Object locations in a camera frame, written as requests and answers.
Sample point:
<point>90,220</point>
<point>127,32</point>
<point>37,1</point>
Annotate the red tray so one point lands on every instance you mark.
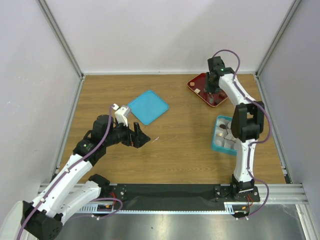
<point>199,83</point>

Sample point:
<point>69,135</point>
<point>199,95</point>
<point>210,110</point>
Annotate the blue chocolate box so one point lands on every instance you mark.
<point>223,140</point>

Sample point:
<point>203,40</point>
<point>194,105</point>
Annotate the dark chocolate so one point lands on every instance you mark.
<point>222,126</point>

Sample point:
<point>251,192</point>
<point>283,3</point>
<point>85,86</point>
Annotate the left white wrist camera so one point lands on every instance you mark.
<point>121,114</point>

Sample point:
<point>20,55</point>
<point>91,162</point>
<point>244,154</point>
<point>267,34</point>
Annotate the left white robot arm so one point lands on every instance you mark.
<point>45,216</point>

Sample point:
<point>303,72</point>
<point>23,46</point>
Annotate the slotted cable duct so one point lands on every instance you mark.
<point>97,208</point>

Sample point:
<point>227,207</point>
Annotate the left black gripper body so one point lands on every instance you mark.
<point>120,134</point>

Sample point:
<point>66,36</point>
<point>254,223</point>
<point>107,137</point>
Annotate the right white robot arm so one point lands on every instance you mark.
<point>246,126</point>

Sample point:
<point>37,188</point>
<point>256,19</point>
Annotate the blue box lid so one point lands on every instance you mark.
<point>147,107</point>

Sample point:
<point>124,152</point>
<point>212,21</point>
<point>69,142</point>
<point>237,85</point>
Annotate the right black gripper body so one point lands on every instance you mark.
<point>210,86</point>

